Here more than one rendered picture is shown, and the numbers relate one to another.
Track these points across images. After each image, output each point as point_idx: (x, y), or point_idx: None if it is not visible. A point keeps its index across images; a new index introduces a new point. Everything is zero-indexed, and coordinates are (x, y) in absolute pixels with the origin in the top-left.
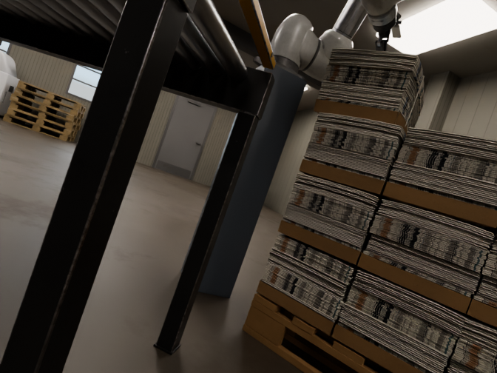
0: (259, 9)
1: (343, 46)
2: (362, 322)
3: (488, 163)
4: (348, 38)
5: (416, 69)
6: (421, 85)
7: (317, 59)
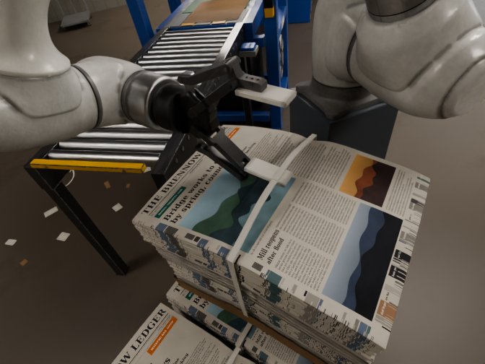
0: (78, 167)
1: (368, 53)
2: None
3: None
4: (386, 22)
5: (158, 238)
6: (235, 274)
7: (354, 76)
